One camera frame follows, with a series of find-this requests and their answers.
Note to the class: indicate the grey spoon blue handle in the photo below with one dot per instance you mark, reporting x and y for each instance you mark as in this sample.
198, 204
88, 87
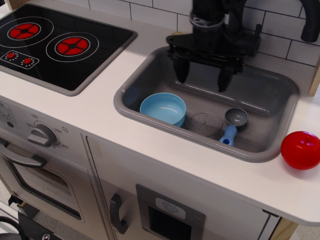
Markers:
235, 118

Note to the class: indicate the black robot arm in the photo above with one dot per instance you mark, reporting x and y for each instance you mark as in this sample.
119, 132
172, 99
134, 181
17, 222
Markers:
207, 13

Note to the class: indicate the grey dispenser panel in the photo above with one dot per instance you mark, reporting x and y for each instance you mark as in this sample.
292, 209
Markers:
168, 219

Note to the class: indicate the black toy stovetop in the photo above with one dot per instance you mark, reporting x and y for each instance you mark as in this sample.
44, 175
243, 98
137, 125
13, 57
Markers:
58, 51

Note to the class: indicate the grey oven knob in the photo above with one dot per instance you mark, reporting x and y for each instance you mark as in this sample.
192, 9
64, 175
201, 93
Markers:
41, 135

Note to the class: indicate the red toy apple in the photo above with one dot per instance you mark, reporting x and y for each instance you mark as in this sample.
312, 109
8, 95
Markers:
301, 150

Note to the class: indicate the grey cabinet door handle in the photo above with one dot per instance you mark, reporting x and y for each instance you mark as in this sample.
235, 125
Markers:
120, 225

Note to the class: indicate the light blue bowl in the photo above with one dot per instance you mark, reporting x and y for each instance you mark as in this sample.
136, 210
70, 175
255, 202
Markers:
166, 107

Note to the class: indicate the toy oven door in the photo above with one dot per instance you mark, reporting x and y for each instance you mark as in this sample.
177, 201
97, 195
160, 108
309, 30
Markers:
61, 189

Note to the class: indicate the grey plastic sink basin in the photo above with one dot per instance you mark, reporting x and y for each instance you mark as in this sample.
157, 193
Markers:
267, 97

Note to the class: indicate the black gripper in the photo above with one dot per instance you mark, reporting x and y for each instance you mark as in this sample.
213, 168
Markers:
206, 45

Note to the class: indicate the black faucet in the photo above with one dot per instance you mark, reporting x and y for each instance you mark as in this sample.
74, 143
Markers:
290, 28

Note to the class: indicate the grey oven door handle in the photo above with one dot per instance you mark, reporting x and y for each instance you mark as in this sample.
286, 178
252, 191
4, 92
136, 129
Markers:
34, 161

